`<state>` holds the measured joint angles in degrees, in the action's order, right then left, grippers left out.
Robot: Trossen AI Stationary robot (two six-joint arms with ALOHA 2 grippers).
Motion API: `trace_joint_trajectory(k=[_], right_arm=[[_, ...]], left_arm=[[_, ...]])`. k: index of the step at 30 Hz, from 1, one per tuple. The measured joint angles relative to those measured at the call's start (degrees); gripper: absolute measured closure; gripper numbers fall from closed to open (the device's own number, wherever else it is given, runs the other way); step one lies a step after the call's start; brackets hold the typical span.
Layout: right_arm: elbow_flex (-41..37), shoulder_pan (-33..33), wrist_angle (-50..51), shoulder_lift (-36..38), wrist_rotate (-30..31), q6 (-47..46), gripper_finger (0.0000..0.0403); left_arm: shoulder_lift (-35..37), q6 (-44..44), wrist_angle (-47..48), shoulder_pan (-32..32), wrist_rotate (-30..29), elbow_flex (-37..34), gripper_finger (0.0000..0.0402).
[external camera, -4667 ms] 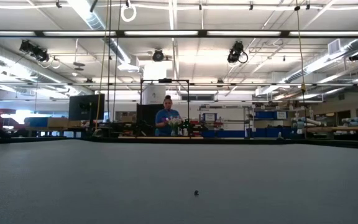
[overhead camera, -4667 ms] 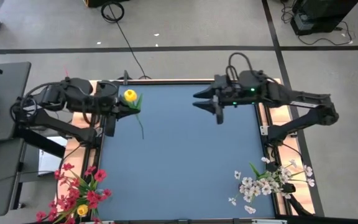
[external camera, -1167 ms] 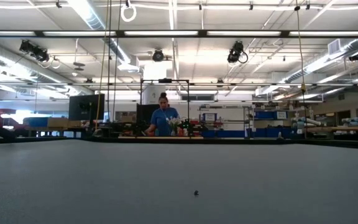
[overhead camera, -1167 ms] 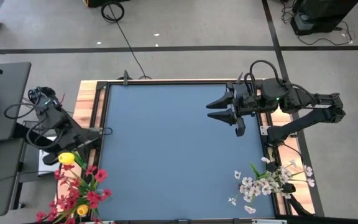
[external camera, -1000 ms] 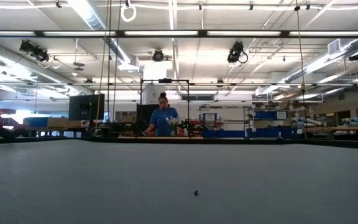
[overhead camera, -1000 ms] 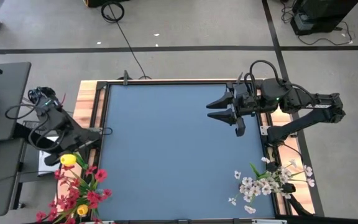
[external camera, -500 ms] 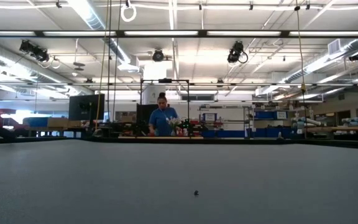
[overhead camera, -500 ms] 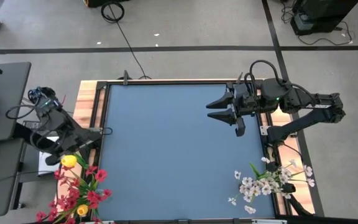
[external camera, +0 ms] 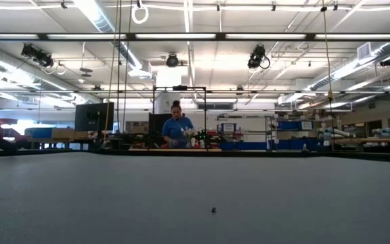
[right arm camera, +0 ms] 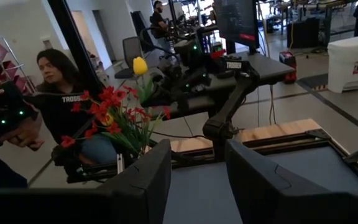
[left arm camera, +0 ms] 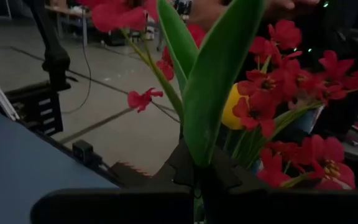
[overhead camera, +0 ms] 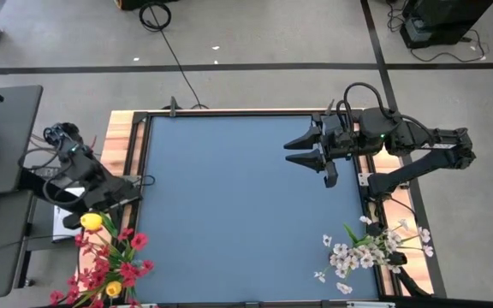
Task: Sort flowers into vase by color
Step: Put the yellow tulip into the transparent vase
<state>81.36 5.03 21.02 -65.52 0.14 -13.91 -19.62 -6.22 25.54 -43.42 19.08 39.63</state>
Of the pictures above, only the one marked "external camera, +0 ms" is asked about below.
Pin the black background robot arm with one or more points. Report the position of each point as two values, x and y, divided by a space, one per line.
212 137

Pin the white flowers in background vase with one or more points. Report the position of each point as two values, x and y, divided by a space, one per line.
190 133

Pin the person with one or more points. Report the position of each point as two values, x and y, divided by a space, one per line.
174 130

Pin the white sign board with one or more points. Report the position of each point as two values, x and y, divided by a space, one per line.
229 127

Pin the white cylindrical tank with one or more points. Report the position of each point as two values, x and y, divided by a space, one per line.
164 101

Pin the black background panel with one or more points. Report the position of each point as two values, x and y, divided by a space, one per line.
155 123

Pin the blue-grey table mat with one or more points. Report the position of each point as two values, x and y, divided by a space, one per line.
195 189

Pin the black overhead light bar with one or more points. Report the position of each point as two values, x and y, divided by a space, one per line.
174 36

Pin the blue storage bins on shelf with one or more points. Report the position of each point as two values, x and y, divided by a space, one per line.
288 125

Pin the black computer monitor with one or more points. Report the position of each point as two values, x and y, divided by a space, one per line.
94 117

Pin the cardboard box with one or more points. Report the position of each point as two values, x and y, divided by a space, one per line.
63 133

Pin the black background rig frame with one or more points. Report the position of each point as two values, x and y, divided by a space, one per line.
179 87

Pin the black ceiling-hung camera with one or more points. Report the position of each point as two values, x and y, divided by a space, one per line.
172 61
42 59
256 57

